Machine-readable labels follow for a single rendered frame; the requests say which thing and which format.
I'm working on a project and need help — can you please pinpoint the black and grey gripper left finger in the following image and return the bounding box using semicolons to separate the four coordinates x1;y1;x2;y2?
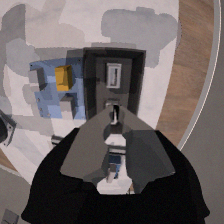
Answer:
21;104;115;224

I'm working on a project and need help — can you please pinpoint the yellow-brown block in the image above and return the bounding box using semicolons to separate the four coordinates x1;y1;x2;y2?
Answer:
55;65;73;91

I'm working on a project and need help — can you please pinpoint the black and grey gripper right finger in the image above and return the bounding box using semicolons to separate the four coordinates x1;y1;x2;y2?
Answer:
115;104;210;218

